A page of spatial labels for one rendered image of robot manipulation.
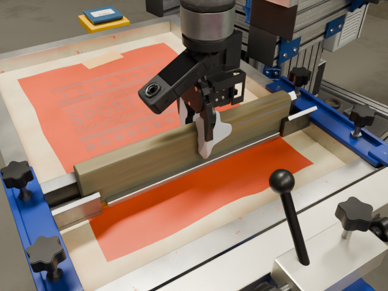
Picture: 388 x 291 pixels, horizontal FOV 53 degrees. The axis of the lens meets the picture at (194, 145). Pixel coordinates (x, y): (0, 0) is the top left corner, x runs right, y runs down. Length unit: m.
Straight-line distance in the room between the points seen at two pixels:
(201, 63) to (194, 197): 0.23
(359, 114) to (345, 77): 2.37
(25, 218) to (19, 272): 1.23
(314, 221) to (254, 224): 0.09
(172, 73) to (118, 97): 0.37
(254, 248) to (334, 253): 0.09
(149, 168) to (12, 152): 0.27
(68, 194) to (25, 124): 0.29
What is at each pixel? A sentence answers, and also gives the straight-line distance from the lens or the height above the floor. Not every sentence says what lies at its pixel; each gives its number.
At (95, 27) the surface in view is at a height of 0.95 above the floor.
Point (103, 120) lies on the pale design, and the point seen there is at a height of 0.95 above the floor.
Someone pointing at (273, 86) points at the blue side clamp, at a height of 1.00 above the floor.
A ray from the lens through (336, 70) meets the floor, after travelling 3.18.
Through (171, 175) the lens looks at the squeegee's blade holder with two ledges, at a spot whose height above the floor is 0.99.
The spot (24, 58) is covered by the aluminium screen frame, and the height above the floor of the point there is 0.98.
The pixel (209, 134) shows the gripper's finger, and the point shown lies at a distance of 0.61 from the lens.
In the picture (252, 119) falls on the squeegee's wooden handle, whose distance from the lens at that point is 0.71.
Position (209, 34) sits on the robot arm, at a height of 1.23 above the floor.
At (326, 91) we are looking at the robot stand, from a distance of 2.46.
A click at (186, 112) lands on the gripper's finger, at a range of 0.65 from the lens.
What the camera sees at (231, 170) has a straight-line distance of 0.73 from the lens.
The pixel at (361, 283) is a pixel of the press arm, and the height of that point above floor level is 1.04.
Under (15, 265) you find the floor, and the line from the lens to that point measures 1.89.
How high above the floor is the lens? 1.45
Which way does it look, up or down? 40 degrees down
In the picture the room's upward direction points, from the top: straight up
